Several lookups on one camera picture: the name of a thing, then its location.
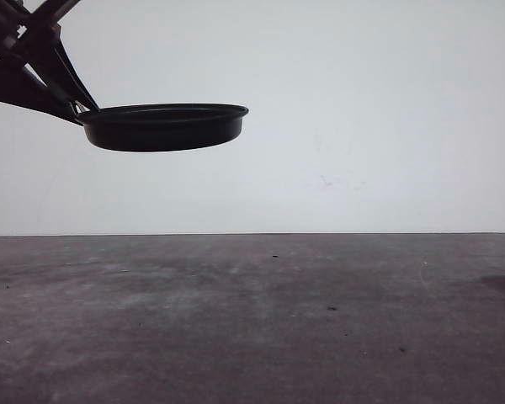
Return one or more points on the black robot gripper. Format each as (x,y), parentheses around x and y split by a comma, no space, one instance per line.
(35,70)

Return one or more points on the black frying pan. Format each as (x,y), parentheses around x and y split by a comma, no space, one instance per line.
(163,127)

